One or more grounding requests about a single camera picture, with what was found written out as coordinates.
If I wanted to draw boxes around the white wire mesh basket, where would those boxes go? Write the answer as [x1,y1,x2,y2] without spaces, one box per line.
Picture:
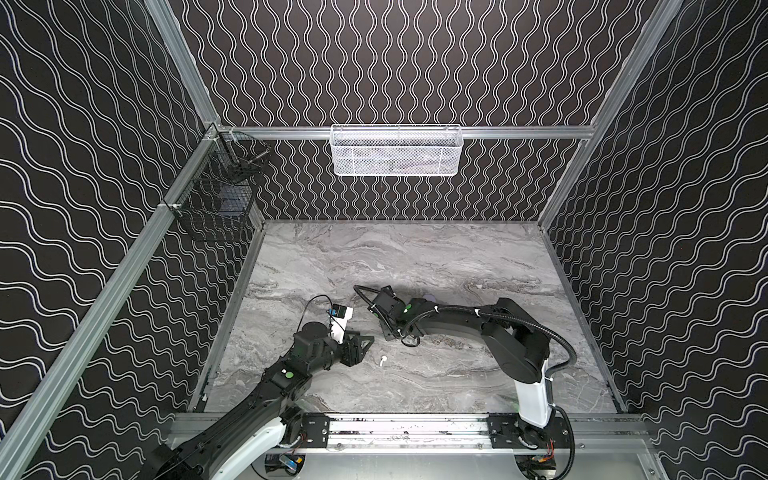
[329,133,464,177]

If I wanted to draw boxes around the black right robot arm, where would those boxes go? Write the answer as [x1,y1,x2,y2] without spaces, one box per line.
[354,285,578,429]

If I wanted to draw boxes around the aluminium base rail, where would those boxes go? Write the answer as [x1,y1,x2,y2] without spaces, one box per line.
[247,412,575,455]

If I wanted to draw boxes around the aluminium frame post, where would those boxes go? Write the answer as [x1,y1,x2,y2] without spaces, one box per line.
[538,0,683,232]
[1,1,216,479]

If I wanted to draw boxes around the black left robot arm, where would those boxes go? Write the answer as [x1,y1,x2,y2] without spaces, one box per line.
[138,322,375,479]

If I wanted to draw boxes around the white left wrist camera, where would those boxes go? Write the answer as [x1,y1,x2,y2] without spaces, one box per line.
[328,303,354,344]

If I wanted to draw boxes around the aluminium frame back bar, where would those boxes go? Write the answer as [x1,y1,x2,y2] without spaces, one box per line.
[221,124,596,141]

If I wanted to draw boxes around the aluminium frame post right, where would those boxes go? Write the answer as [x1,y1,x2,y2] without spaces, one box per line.
[538,0,683,232]

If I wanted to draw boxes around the black wire basket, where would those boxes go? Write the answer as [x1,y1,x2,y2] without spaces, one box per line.
[170,125,272,245]

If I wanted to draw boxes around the aluminium frame post left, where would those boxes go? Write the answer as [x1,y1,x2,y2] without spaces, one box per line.
[1,1,216,479]

